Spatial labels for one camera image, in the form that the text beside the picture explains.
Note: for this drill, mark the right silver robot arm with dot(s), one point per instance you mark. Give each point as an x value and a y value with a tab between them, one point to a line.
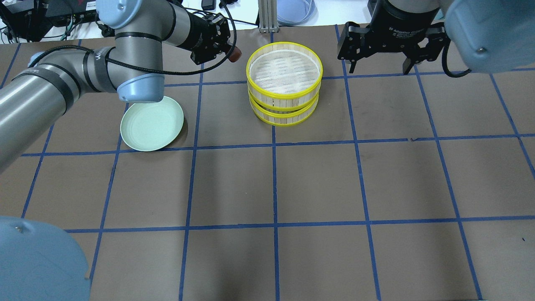
482	36

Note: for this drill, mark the light green plate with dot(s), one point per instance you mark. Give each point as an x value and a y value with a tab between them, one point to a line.
147	127

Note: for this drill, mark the clear plastic container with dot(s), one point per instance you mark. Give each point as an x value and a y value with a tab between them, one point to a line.
294	12

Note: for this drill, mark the yellow bamboo steamer tray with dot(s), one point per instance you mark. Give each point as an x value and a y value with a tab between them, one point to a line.
284	76

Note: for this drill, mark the yellow bamboo steamer base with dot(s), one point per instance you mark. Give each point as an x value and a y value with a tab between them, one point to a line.
283	118

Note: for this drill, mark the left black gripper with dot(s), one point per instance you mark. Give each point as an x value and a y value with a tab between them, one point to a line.
201	32

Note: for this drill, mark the black electronics box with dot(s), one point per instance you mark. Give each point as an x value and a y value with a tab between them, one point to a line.
35	20

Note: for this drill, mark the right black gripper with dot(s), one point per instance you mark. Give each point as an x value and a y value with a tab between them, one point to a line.
397	17

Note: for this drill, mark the aluminium frame post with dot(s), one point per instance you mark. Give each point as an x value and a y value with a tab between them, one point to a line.
267	15

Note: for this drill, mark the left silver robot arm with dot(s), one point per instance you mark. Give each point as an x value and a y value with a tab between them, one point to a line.
39	261

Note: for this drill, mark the brown steamed bun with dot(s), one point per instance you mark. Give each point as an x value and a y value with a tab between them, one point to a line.
234	54

